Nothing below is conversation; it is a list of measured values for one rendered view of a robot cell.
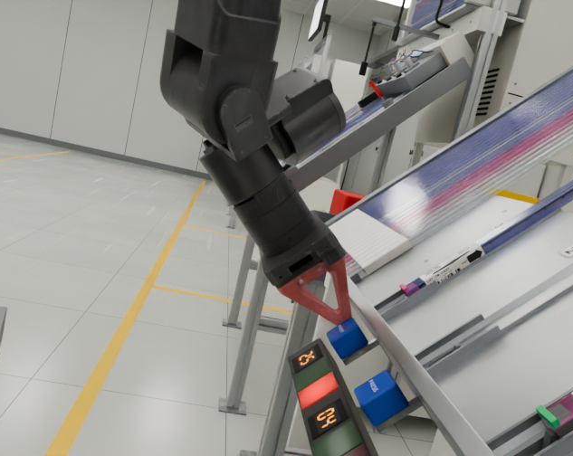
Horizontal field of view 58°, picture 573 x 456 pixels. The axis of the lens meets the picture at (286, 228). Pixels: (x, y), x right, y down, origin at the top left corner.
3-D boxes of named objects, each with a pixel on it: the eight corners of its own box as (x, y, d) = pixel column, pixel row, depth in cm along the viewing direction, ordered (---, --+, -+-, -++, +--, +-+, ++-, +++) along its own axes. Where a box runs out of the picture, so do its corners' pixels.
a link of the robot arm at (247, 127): (157, 65, 41) (214, 103, 35) (271, -2, 44) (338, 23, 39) (208, 175, 50) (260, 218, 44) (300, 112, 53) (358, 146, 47)
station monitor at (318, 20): (316, 33, 470) (327, -14, 464) (307, 43, 526) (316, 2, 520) (330, 37, 472) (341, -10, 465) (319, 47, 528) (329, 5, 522)
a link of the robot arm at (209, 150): (186, 152, 46) (199, 145, 41) (247, 111, 48) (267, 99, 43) (229, 215, 48) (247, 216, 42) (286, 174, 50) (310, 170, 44)
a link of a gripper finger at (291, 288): (363, 287, 54) (317, 213, 52) (383, 313, 47) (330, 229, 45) (308, 322, 54) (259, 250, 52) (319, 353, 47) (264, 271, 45)
